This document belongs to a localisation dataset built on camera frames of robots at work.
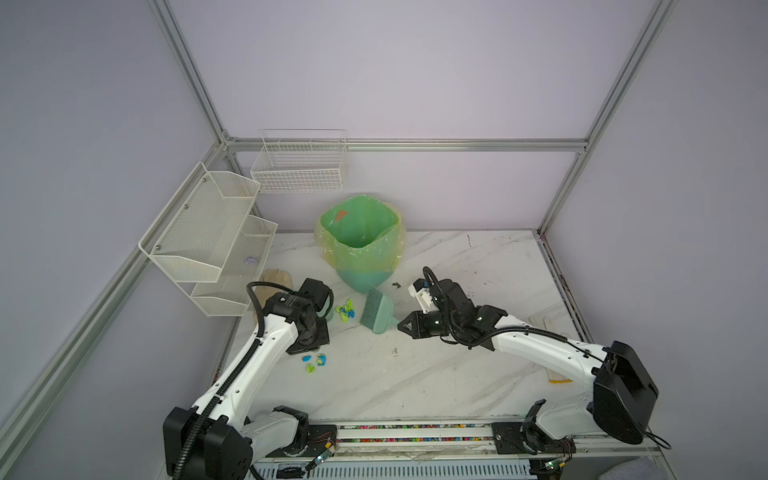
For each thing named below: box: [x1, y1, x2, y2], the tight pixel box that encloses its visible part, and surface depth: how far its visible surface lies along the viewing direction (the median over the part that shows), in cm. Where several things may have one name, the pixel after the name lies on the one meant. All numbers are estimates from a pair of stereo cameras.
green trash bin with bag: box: [314, 195, 406, 293], surface depth 95 cm
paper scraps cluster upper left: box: [335, 298, 356, 323], surface depth 100 cm
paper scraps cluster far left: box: [302, 353, 327, 374], surface depth 88 cm
